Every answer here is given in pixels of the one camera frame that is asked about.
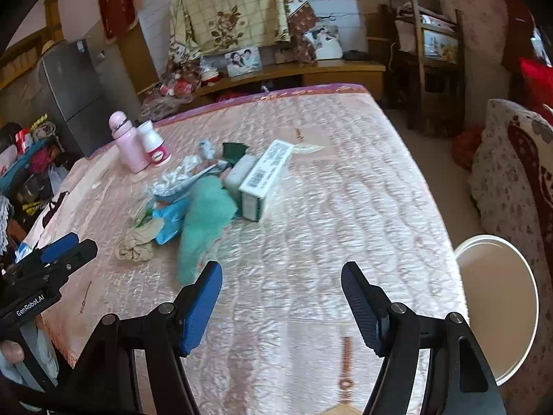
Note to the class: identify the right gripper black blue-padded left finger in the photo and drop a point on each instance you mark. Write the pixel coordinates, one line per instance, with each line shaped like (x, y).
(105, 380)

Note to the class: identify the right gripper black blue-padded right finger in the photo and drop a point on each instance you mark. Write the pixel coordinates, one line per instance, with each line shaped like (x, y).
(459, 378)

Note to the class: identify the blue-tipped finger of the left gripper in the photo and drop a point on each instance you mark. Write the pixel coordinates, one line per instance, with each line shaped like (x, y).
(49, 253)

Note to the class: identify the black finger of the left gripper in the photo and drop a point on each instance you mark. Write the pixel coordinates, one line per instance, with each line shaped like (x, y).
(74, 259)

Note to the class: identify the beige cloth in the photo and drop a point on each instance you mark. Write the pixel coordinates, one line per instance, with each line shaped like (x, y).
(137, 245)

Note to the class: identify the blue snack wrapper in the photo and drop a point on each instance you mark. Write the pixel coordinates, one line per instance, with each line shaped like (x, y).
(173, 216)

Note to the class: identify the teal green cloth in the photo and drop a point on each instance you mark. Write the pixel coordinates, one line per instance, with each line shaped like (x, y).
(211, 209)

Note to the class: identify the white paper trash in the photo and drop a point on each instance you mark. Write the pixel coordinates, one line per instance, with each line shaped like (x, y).
(175, 184)

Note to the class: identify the white green medicine box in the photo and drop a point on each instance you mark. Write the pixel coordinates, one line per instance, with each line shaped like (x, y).
(253, 181)

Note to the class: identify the white round trash bin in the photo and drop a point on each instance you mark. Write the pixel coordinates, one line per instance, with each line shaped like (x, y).
(502, 300)

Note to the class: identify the person's left hand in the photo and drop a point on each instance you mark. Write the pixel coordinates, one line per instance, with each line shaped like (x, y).
(12, 351)

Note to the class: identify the pink thermos bottle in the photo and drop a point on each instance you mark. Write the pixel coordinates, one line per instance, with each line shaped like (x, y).
(128, 142)

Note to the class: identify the white pill bottle pink label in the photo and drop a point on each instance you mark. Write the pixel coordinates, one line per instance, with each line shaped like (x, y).
(153, 144)

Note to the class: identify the crumpled white blue wrapper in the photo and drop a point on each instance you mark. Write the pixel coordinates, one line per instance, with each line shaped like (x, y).
(206, 149)

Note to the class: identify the grey refrigerator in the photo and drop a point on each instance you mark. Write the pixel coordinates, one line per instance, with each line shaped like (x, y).
(80, 86)

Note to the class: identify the dark green wallet pouch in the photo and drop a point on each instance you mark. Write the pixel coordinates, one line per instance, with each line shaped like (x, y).
(232, 152)

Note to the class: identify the pink quilted table cover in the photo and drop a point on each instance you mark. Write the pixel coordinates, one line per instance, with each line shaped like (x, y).
(282, 339)

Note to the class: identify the floral brown beige sofa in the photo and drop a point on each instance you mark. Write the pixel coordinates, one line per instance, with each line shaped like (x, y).
(511, 182)

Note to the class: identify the framed family photo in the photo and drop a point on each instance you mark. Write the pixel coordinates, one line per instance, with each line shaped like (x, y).
(244, 61)

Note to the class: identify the yellow floral hanging cloth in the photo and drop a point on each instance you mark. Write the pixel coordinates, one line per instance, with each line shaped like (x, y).
(205, 27)

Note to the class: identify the red cushion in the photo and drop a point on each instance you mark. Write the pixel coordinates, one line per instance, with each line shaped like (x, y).
(537, 91)

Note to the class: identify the white rice cooker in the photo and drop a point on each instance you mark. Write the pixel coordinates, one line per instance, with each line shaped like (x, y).
(325, 41)

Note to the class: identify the wooden tv cabinet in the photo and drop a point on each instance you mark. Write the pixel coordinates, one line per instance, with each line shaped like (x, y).
(369, 74)

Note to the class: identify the wooden shelf rack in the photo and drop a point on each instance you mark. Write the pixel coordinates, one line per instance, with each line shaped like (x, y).
(426, 68)

